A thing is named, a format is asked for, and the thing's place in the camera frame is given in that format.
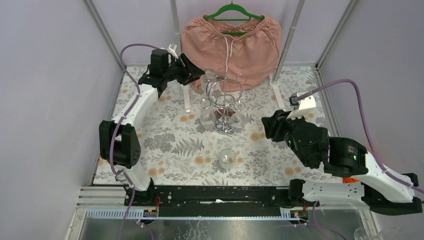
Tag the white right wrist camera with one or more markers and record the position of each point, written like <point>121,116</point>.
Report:
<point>302,102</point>

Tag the clear wine glass front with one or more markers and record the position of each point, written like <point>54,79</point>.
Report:
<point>238,120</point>

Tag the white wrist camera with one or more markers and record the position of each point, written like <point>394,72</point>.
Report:
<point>302,102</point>
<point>172,49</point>

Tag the clear wine glass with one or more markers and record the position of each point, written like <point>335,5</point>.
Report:
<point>227,158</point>
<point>238,120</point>
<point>207,116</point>

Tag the floral table mat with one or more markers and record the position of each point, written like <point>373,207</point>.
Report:
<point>178,150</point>

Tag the pink shorts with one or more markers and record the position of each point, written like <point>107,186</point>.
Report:
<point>246,53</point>

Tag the orange cloth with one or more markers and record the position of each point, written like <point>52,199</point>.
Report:
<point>349,180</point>

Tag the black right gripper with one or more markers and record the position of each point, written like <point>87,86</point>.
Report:
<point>272,125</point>

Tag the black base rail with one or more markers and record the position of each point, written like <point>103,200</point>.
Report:
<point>217,201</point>

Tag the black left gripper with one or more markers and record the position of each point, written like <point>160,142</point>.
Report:
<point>184,71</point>

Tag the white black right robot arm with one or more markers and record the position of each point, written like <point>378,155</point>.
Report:
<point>384,191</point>

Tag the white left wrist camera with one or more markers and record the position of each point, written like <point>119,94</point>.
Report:
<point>172,49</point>

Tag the chrome wine glass rack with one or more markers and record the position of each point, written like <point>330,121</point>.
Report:
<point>223,93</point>

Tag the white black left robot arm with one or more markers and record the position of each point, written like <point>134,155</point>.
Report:
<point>118,140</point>

